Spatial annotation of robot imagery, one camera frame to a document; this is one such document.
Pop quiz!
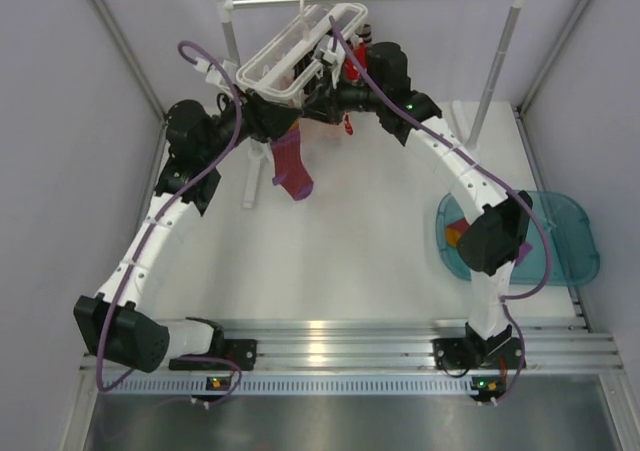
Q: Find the red sock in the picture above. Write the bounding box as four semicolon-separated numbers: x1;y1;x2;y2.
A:
342;35;371;136

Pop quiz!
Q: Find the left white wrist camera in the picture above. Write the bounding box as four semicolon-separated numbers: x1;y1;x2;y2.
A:
194;58;238;95

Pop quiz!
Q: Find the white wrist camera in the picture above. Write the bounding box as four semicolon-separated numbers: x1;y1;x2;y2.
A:
313;36;346;73
194;58;238;95

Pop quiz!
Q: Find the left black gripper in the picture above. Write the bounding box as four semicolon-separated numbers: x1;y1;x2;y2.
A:
200;83;302;165

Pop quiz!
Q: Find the pink sock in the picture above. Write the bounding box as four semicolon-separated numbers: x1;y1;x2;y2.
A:
299;116;344;142

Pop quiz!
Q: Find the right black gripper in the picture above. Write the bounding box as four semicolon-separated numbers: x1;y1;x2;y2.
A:
301;66;385;128

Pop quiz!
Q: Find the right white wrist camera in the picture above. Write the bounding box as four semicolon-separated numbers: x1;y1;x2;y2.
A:
313;36;346;73

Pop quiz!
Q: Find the aluminium mounting rail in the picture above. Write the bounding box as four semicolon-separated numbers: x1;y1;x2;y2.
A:
79;318;624;372

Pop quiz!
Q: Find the orange purple sock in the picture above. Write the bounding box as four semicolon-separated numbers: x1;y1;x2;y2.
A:
270;123;314;201
445;218;533;266

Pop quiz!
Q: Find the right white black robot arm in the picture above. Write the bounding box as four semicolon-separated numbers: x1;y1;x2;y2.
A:
293;42;532;370

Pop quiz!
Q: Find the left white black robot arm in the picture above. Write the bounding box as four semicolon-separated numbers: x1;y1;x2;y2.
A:
73;91;302;373

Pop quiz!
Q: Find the perforated cable duct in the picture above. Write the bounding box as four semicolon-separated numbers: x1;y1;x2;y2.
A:
111;373;506;397

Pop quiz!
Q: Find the white metal drying rack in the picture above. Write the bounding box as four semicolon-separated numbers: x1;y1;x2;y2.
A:
209;0;539;208

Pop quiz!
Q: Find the white plastic clip hanger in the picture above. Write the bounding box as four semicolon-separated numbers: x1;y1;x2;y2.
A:
236;0;368;108

